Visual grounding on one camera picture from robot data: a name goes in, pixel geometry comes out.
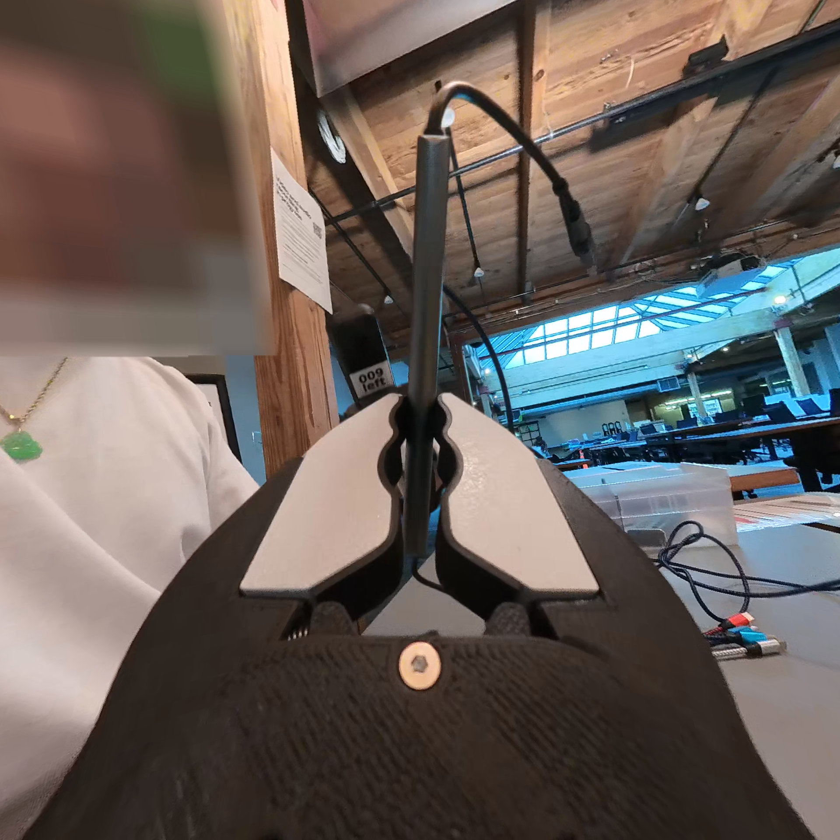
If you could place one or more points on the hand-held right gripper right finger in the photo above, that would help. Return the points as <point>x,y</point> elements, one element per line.
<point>519,519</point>

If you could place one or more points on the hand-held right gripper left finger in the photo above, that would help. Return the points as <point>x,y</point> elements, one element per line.
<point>322,519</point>

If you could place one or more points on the wooden panel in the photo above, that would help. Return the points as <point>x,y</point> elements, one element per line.
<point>282,381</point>

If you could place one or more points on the white paper notice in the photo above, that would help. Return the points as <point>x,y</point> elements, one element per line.
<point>302,230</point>

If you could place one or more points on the clear plastic bin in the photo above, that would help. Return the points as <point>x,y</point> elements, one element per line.
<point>656,499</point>

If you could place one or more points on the person in white shirt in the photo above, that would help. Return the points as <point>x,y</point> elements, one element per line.
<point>118,525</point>

